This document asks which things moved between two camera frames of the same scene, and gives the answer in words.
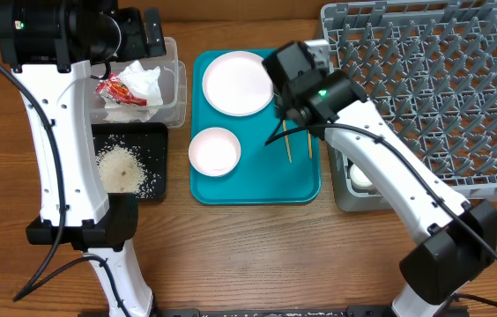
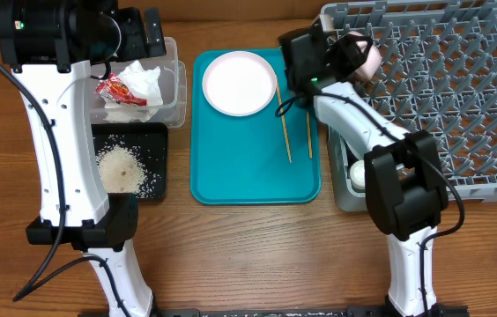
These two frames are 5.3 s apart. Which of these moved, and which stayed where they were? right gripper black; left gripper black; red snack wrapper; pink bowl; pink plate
Moved: pink bowl; right gripper black
Stayed: left gripper black; pink plate; red snack wrapper
